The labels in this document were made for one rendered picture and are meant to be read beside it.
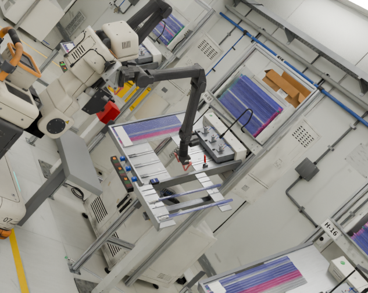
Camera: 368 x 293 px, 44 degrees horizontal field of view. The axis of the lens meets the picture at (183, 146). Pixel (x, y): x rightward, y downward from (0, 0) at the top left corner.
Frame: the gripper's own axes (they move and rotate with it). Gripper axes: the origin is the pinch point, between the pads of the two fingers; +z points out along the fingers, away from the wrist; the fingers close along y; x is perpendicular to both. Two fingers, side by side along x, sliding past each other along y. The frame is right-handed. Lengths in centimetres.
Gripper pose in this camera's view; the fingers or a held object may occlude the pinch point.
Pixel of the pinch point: (182, 165)
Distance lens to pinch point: 302.5
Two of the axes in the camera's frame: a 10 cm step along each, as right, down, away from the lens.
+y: -4.3, -5.7, 7.0
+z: -0.6, 7.9, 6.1
